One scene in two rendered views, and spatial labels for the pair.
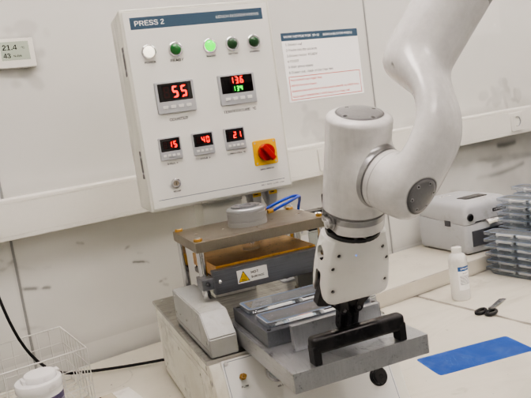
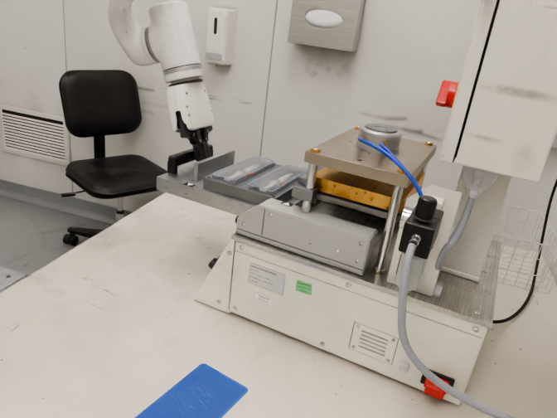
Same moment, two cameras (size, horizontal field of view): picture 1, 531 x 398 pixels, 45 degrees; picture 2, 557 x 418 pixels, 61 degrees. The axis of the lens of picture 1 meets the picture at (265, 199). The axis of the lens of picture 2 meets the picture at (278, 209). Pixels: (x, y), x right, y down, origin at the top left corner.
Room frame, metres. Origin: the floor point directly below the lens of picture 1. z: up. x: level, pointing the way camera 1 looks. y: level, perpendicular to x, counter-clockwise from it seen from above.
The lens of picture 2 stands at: (1.74, -0.70, 1.32)
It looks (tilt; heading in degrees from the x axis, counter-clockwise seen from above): 22 degrees down; 134
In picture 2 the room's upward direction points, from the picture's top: 7 degrees clockwise
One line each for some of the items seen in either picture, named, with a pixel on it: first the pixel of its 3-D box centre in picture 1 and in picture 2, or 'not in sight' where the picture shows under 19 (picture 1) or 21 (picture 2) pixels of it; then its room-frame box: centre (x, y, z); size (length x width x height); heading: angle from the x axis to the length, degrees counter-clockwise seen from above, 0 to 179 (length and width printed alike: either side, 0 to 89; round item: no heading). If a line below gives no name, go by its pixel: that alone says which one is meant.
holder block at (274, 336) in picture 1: (304, 311); (261, 181); (1.04, -0.04, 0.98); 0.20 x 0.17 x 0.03; 110
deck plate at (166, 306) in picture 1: (254, 306); (375, 240); (1.29, 0.05, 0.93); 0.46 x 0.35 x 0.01; 20
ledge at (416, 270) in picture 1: (399, 274); not in sight; (1.92, -0.38, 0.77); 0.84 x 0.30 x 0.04; 120
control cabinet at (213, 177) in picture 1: (212, 154); (500, 89); (1.43, 0.10, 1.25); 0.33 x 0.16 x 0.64; 110
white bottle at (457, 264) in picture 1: (458, 272); not in sight; (1.68, -0.49, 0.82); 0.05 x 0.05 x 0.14
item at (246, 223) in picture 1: (253, 232); (388, 167); (1.30, 0.03, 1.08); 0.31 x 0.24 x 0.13; 110
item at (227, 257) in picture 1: (254, 244); (370, 170); (1.26, 0.03, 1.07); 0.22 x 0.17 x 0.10; 110
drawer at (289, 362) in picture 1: (317, 325); (242, 180); (1.00, -0.05, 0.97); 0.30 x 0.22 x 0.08; 20
